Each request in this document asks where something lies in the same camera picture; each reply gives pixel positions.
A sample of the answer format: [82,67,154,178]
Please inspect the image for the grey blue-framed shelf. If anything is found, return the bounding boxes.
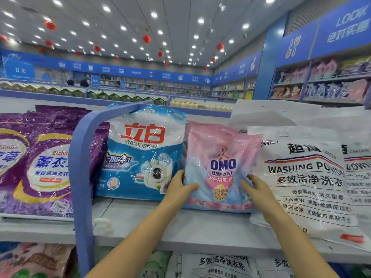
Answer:
[0,89,371,278]

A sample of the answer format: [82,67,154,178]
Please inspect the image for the pink blue OMO bag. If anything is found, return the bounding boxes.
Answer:
[182,128,264,214]

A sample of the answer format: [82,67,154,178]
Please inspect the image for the plain white detergent bag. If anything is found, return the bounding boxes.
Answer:
[228,98,371,134]

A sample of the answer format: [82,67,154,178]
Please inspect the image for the blue icon header signs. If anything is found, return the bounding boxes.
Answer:
[273,0,371,69]

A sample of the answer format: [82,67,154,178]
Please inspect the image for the blue side wall sign band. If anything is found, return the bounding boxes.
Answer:
[212,50,264,85]

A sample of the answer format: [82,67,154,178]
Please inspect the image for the group of red lanterns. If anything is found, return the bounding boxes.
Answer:
[0,20,226,70]

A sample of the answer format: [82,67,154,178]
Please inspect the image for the blue hanging aisle sign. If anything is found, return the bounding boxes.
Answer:
[1,56,37,82]

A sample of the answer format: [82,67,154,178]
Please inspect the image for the blue wall column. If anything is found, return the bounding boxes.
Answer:
[253,13,289,101]

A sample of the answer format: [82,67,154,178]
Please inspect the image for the blue back wall sign band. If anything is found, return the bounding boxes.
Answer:
[0,48,216,86]

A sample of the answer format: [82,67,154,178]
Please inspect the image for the person's left forearm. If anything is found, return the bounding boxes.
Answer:
[84,201,176,278]

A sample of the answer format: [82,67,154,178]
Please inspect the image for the pink floral detergent bag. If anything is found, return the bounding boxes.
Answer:
[0,242,78,278]

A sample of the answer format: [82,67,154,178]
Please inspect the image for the row of house-shaped cartons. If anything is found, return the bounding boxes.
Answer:
[0,81,169,107]

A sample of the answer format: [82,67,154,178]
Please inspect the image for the group of ceiling spotlights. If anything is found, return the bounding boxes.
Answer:
[0,0,277,64]

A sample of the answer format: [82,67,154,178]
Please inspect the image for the person's right forearm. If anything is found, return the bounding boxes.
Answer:
[271,212,341,278]

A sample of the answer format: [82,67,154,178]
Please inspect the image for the blue white detergent bag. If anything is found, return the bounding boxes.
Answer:
[95,105,188,202]

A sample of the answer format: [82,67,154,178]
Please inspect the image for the person's left hand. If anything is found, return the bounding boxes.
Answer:
[159,170,200,212]

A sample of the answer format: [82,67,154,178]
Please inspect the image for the row of pink packets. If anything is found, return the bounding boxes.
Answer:
[277,58,371,85]

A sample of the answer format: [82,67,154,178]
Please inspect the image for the person's right hand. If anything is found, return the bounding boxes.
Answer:
[240,174,288,226]

